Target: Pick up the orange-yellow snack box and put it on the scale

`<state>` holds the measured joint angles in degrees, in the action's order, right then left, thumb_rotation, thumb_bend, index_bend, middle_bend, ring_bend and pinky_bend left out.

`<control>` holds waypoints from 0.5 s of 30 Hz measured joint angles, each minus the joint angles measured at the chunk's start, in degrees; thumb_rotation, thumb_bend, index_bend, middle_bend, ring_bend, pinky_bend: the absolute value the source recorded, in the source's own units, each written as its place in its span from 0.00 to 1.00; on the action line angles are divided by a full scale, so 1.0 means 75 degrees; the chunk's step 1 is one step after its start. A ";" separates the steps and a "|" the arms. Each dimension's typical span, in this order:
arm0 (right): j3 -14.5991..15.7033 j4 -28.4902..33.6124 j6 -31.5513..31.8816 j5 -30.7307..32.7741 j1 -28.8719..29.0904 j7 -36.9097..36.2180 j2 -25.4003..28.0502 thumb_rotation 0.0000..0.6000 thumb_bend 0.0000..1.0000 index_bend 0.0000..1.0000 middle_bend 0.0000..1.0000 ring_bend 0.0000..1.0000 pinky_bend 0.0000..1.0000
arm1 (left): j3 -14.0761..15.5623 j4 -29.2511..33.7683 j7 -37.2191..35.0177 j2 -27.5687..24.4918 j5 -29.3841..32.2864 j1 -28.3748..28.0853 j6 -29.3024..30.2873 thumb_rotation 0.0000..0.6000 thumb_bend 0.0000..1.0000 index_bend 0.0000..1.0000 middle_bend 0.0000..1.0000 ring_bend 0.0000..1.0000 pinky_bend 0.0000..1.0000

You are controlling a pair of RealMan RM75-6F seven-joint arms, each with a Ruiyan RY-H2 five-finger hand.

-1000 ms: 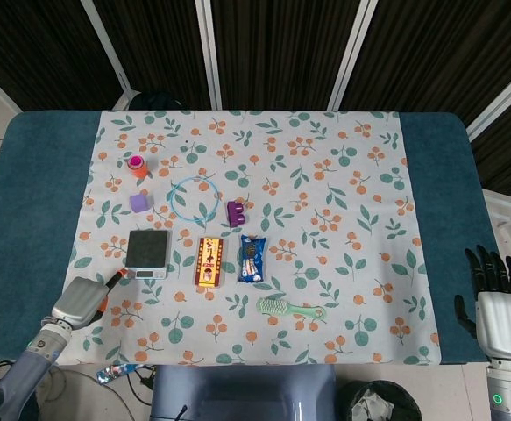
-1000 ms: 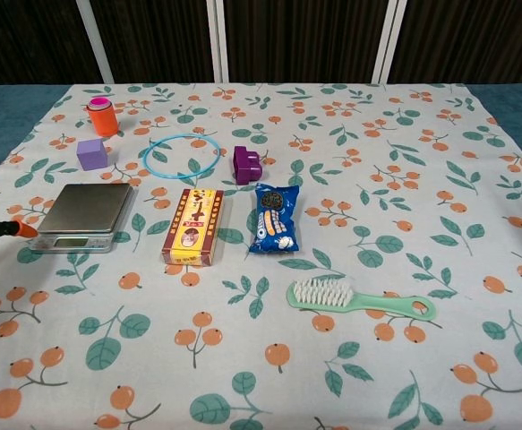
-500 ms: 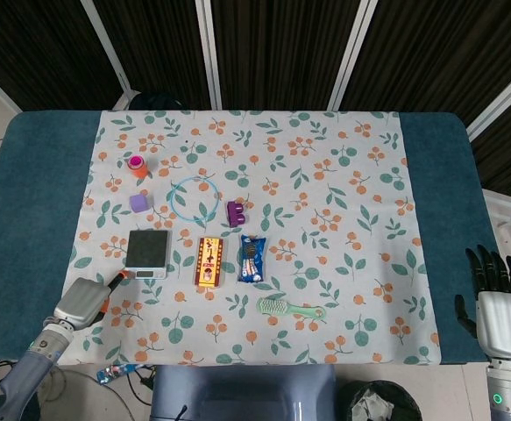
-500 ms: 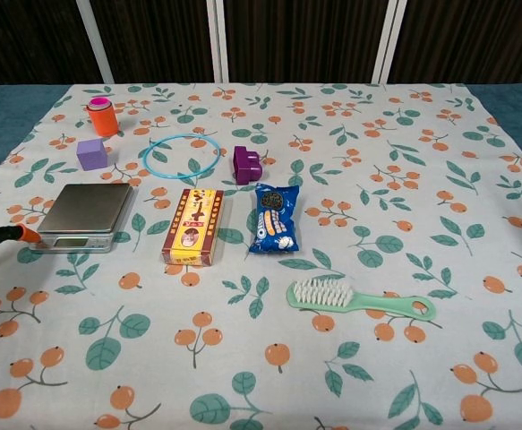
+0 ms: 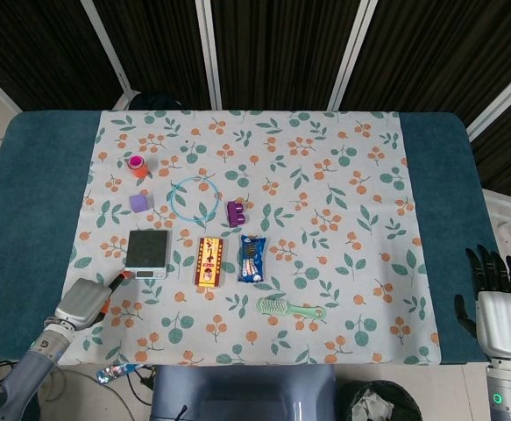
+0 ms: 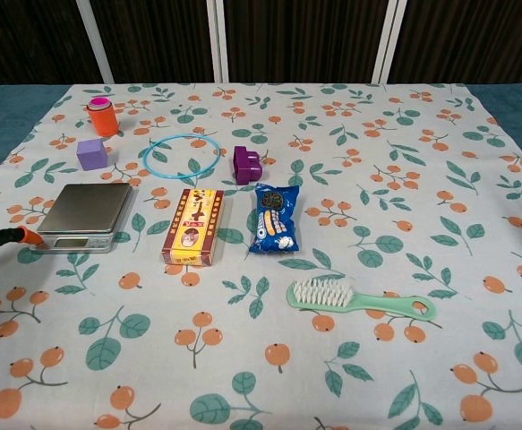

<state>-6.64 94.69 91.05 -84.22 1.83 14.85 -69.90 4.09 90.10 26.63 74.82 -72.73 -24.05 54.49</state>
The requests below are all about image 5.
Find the dark folding screen white frames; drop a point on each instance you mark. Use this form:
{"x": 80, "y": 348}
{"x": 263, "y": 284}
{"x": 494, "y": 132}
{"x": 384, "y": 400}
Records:
{"x": 281, "y": 44}

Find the orange cup pink lid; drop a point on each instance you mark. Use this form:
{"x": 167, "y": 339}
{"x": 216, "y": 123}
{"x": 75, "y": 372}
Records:
{"x": 137, "y": 166}

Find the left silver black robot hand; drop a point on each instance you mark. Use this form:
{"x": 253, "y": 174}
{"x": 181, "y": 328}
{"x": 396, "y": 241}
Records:
{"x": 84, "y": 302}

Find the blue cookie packet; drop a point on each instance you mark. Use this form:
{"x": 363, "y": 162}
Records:
{"x": 251, "y": 259}

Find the lavender cube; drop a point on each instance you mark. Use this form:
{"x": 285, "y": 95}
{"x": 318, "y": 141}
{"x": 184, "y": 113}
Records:
{"x": 139, "y": 203}

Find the black trash bin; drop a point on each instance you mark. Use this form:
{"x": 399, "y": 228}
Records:
{"x": 382, "y": 401}

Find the dark purple toy block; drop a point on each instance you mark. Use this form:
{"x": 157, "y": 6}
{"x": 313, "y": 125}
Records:
{"x": 236, "y": 215}

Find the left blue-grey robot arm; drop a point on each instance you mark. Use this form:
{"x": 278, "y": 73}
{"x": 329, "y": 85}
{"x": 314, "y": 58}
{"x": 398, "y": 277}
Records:
{"x": 31, "y": 364}

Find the green scrub brush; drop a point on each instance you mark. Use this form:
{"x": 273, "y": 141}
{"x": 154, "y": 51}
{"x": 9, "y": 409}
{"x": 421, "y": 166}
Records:
{"x": 272, "y": 305}

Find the digital kitchen scale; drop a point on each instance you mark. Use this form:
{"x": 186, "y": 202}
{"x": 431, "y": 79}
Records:
{"x": 147, "y": 250}

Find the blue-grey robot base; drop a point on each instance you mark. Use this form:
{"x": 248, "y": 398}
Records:
{"x": 242, "y": 394}

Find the floral print tablecloth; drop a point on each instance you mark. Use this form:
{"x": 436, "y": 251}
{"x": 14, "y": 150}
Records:
{"x": 325, "y": 285}

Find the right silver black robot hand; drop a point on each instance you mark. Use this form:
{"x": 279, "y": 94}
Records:
{"x": 502, "y": 320}

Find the white metal frame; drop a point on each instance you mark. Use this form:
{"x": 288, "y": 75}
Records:
{"x": 507, "y": 208}

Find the black bag behind table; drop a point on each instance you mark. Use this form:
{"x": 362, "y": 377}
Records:
{"x": 154, "y": 101}

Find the shiny foil wrapper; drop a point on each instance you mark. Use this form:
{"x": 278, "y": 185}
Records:
{"x": 112, "y": 373}

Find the teal table cover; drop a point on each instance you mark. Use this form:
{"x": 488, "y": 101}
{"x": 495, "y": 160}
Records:
{"x": 27, "y": 197}

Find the orange snack box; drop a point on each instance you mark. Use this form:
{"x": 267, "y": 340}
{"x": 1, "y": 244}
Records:
{"x": 209, "y": 263}

